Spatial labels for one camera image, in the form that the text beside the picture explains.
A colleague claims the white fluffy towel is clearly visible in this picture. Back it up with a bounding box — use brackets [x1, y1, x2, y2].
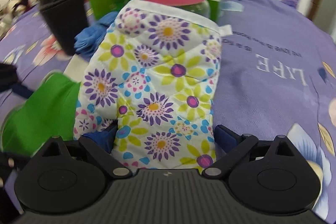
[63, 55, 89, 83]

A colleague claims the green pot holder mat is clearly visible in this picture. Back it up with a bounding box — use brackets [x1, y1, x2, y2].
[1, 72, 80, 156]

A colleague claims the black lidded coffee cup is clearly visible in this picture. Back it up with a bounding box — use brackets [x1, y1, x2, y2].
[39, 0, 89, 56]

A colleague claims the purple floral tablecloth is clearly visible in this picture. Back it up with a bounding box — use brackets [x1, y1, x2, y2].
[1, 0, 335, 223]

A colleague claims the blue microfiber cloth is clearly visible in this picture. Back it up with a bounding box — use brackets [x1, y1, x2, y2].
[74, 11, 118, 58]

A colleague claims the floral quilted oven mitt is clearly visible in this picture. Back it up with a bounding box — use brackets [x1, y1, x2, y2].
[73, 0, 232, 171]

